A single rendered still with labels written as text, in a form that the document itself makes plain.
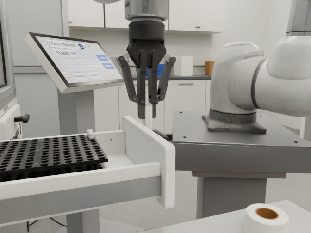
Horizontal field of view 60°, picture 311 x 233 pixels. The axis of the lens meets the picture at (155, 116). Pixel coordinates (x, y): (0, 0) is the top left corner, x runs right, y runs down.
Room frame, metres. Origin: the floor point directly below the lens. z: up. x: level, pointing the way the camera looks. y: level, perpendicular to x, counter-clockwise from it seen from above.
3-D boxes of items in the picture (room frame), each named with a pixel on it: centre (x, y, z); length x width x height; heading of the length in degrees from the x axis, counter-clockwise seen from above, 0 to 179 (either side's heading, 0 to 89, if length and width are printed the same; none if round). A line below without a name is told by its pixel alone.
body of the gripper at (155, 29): (0.58, 0.02, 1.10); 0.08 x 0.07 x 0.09; 110
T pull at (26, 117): (0.75, 0.38, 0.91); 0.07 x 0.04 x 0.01; 20
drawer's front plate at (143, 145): (0.54, 0.03, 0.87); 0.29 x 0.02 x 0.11; 20
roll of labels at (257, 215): (0.43, -0.19, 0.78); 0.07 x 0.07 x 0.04
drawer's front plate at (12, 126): (0.74, 0.40, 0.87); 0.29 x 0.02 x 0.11; 20
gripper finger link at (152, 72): (0.59, 0.01, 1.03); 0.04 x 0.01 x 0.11; 20
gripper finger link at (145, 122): (0.58, 0.02, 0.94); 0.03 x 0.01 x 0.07; 20
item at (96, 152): (0.51, 0.12, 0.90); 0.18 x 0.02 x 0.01; 20
